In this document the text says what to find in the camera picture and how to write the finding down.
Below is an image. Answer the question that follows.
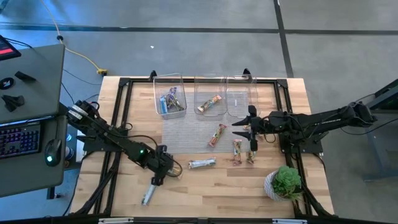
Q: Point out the small black block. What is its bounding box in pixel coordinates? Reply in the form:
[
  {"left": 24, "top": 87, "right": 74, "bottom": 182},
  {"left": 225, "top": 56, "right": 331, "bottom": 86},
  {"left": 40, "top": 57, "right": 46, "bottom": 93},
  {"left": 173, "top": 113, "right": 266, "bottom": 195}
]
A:
[{"left": 14, "top": 70, "right": 37, "bottom": 83}]

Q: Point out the white metal bracket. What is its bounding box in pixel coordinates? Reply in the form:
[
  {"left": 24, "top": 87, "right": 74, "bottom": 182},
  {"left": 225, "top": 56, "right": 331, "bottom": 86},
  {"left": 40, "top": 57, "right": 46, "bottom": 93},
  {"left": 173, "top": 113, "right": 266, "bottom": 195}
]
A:
[
  {"left": 272, "top": 218, "right": 308, "bottom": 224},
  {"left": 98, "top": 217, "right": 134, "bottom": 224}
]

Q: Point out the black backlit keyboard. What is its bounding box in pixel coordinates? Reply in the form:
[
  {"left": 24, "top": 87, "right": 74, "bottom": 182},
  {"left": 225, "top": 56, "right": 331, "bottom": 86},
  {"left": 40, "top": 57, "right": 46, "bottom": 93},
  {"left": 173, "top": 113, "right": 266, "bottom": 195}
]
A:
[{"left": 0, "top": 121, "right": 42, "bottom": 160}]

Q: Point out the grey side desk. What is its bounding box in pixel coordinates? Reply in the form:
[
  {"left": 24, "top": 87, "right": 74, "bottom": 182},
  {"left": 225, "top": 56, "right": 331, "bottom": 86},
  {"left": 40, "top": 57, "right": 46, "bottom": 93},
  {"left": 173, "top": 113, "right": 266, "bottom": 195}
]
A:
[{"left": 0, "top": 43, "right": 68, "bottom": 198}]

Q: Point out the red green granola bar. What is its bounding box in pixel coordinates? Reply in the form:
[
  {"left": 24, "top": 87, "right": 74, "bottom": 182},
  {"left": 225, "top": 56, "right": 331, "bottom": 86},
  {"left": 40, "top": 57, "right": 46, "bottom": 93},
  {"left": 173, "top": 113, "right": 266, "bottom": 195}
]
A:
[{"left": 208, "top": 123, "right": 228, "bottom": 148}]

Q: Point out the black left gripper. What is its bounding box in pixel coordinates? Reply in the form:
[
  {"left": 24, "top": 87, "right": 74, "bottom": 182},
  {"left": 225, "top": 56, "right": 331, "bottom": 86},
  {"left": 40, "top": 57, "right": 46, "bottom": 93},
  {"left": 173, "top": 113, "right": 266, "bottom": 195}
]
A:
[{"left": 146, "top": 144, "right": 178, "bottom": 187}]

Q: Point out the black round disc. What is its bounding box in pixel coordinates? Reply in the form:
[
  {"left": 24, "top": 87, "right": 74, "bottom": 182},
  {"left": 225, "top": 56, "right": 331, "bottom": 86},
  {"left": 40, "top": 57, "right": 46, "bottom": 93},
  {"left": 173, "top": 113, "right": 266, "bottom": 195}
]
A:
[{"left": 0, "top": 77, "right": 15, "bottom": 91}]

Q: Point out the orange tan granola bar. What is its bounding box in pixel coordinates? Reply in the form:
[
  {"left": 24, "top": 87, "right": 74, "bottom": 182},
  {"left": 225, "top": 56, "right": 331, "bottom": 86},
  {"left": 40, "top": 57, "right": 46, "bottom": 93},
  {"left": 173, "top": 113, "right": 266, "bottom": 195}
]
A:
[{"left": 197, "top": 94, "right": 223, "bottom": 113}]

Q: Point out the yellow power cable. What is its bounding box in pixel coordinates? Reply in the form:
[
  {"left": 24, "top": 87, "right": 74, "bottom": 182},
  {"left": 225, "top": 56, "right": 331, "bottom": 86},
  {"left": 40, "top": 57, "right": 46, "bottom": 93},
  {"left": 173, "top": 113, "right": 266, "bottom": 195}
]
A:
[{"left": 39, "top": 0, "right": 108, "bottom": 77}]

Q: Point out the clear plastic bin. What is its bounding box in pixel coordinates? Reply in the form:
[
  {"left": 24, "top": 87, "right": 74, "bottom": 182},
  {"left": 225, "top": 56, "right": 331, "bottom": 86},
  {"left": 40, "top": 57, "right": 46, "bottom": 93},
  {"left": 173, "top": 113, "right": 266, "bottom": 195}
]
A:
[
  {"left": 225, "top": 73, "right": 261, "bottom": 119},
  {"left": 152, "top": 73, "right": 188, "bottom": 121},
  {"left": 193, "top": 73, "right": 228, "bottom": 121}
]

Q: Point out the black aluminium table frame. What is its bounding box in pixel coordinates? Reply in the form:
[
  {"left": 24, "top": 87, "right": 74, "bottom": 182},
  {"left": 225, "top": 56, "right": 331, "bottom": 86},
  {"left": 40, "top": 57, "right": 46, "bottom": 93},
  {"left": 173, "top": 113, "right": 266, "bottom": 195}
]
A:
[{"left": 70, "top": 68, "right": 335, "bottom": 218}]

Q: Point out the light blue granola bar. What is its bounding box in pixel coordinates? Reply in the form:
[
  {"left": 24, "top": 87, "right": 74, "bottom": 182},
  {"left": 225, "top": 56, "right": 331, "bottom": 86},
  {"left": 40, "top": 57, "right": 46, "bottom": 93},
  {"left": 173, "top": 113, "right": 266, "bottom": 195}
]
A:
[{"left": 159, "top": 95, "right": 169, "bottom": 115}]

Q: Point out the dark metal cart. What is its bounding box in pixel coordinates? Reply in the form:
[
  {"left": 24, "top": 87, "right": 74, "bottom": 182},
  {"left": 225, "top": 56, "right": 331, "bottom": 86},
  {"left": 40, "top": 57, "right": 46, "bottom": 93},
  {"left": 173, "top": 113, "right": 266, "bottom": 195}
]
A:
[{"left": 341, "top": 79, "right": 398, "bottom": 181}]

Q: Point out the silver granola bar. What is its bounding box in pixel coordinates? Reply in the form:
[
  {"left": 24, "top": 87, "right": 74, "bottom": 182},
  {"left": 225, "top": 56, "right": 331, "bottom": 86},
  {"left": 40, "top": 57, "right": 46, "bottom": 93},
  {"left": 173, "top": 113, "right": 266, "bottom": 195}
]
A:
[
  {"left": 188, "top": 157, "right": 217, "bottom": 170},
  {"left": 141, "top": 184, "right": 158, "bottom": 207}
]

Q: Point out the blue white bottle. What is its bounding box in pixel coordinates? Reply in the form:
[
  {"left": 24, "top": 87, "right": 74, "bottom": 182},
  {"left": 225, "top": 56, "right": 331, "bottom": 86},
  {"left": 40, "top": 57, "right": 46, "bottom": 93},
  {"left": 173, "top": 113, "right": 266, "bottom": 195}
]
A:
[{"left": 64, "top": 133, "right": 75, "bottom": 161}]

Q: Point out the succulent in white pot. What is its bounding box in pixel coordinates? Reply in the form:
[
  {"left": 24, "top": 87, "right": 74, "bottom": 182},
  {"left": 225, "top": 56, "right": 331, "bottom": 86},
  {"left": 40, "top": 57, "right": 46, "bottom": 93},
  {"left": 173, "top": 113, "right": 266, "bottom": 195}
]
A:
[{"left": 263, "top": 165, "right": 304, "bottom": 202}]

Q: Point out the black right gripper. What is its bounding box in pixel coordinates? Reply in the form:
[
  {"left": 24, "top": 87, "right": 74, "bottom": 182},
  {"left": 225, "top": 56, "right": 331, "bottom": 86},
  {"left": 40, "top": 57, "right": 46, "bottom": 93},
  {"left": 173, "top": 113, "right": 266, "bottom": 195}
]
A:
[{"left": 232, "top": 105, "right": 277, "bottom": 152}]

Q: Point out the black plastic bracket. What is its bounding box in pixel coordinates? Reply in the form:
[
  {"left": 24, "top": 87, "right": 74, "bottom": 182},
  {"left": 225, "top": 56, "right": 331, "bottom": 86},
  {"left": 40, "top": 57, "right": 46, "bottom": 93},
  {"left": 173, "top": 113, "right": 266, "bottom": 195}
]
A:
[{"left": 1, "top": 94, "right": 25, "bottom": 113}]

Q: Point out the black computer mouse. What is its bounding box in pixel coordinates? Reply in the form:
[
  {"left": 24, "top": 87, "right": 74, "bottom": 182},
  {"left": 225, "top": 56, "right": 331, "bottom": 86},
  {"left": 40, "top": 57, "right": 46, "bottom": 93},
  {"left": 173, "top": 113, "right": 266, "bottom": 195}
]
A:
[{"left": 44, "top": 138, "right": 63, "bottom": 167}]

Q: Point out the red white granola bar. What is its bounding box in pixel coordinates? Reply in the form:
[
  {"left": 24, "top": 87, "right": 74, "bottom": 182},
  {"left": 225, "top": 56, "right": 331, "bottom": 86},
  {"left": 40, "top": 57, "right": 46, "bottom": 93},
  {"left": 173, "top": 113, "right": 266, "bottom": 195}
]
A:
[{"left": 232, "top": 139, "right": 243, "bottom": 167}]

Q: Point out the black tablet red screen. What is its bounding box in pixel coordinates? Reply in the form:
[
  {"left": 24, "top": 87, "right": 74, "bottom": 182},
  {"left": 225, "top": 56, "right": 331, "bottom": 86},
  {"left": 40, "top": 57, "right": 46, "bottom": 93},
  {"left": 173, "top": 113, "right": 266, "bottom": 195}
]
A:
[{"left": 0, "top": 34, "right": 22, "bottom": 62}]

